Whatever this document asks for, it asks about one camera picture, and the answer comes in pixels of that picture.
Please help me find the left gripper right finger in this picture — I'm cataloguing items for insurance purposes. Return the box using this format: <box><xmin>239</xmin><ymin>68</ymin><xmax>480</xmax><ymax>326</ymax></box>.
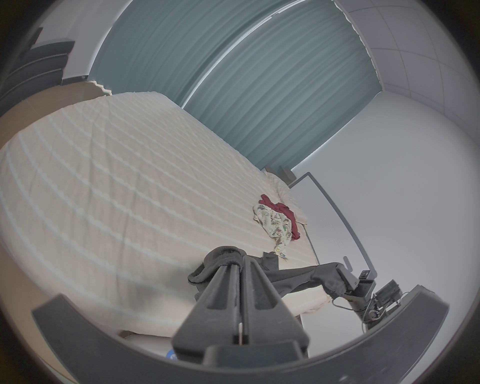
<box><xmin>242</xmin><ymin>256</ymin><xmax>310</xmax><ymax>358</ymax></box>

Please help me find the cream pillow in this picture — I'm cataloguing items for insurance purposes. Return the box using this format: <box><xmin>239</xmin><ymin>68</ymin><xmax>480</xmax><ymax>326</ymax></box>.
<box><xmin>264</xmin><ymin>170</ymin><xmax>306</xmax><ymax>226</ymax></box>

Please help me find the blue-green curtain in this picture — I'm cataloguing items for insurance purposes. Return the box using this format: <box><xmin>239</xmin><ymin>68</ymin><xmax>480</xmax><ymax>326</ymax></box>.
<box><xmin>183</xmin><ymin>8</ymin><xmax>385</xmax><ymax>174</ymax></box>
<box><xmin>88</xmin><ymin>0</ymin><xmax>335</xmax><ymax>110</ymax></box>

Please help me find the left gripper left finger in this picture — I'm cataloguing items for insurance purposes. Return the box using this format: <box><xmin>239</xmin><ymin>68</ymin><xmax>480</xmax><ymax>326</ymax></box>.
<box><xmin>172</xmin><ymin>264</ymin><xmax>241</xmax><ymax>361</ymax></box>

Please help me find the bed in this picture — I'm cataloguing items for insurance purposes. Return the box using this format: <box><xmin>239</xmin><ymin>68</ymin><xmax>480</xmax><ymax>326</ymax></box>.
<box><xmin>0</xmin><ymin>37</ymin><xmax>377</xmax><ymax>338</ymax></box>

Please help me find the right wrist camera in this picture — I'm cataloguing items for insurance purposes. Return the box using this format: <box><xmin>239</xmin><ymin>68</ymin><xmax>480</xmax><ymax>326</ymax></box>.
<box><xmin>374</xmin><ymin>279</ymin><xmax>405</xmax><ymax>312</ymax></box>

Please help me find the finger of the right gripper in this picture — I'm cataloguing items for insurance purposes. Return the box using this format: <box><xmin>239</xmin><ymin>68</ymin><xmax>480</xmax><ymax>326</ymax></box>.
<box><xmin>337</xmin><ymin>264</ymin><xmax>359</xmax><ymax>294</ymax></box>

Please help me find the white printed pyjama top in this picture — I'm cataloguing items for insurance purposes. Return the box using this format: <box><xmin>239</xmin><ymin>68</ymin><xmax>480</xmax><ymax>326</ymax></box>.
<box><xmin>253</xmin><ymin>202</ymin><xmax>295</xmax><ymax>260</ymax></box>

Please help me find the red garment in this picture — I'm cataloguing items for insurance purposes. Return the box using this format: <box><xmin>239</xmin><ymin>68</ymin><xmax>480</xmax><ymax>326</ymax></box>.
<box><xmin>258</xmin><ymin>194</ymin><xmax>302</xmax><ymax>241</ymax></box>

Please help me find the black garment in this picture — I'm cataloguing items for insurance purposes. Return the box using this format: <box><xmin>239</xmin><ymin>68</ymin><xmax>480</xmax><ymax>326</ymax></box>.
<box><xmin>187</xmin><ymin>245</ymin><xmax>355</xmax><ymax>301</ymax></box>

